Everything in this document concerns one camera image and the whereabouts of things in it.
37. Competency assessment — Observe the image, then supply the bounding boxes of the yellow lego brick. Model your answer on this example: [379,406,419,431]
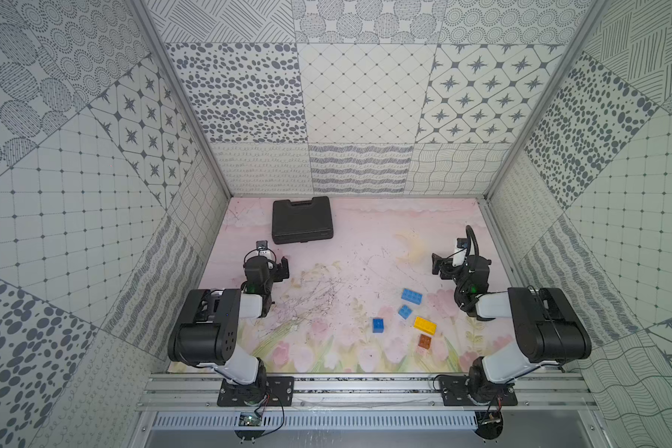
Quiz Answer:
[414,317,437,336]

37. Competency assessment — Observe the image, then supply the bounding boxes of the small light blue lego brick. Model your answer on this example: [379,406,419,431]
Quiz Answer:
[399,305,413,319]

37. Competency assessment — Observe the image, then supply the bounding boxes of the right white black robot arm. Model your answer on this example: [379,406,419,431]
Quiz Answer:
[431,253,592,405]

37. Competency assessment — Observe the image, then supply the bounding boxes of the light blue long lego brick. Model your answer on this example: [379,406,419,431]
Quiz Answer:
[401,289,423,305]

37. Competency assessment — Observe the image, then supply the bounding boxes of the white perforated cable duct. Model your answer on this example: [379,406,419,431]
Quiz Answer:
[152,411,478,431]

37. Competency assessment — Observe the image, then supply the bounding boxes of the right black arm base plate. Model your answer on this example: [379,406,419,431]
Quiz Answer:
[433,374,518,407]

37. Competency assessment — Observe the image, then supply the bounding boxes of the brown lego brick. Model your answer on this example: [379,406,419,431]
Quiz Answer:
[418,334,432,351]

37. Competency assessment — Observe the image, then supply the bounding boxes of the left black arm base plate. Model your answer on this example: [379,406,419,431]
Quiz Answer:
[217,376,295,407]

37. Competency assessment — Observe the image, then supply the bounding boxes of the dark blue square lego brick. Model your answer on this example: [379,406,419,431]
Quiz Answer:
[372,317,385,334]

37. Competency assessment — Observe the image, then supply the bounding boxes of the pink floral table mat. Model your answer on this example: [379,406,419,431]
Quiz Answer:
[169,195,547,374]

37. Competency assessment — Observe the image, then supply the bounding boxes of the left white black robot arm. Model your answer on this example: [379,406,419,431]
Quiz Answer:
[167,241,289,405]

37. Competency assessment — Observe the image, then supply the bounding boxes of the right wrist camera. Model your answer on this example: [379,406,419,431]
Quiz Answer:
[452,237,470,267]

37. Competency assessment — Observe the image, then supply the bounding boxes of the black plastic tool case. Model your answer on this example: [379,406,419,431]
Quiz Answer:
[272,196,334,245]

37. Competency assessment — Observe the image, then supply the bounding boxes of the aluminium rail frame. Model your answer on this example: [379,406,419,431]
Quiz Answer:
[137,371,597,411]

